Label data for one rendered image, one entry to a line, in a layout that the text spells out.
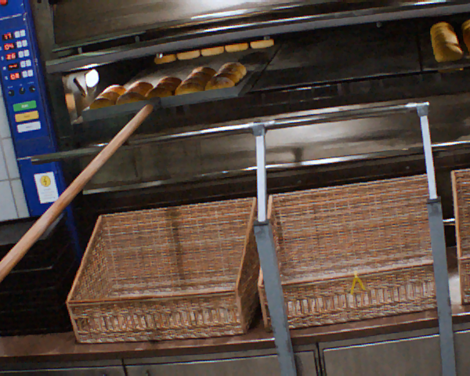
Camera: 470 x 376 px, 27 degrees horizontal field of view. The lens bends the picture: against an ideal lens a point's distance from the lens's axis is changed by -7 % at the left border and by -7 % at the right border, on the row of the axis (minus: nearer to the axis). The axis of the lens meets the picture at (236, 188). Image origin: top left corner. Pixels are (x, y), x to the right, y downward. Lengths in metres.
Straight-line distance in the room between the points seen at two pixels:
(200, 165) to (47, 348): 0.80
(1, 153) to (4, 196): 0.16
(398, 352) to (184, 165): 0.99
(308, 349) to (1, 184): 1.30
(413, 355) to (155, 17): 1.36
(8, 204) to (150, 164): 0.58
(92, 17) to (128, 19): 0.13
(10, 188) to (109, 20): 0.72
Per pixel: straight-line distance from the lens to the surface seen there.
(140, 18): 3.34
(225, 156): 3.38
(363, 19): 3.09
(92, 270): 3.39
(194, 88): 3.41
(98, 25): 3.38
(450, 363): 2.95
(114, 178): 3.48
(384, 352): 2.99
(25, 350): 3.27
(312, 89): 3.29
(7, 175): 3.63
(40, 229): 2.36
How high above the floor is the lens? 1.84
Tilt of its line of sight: 16 degrees down
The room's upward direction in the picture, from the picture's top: 11 degrees counter-clockwise
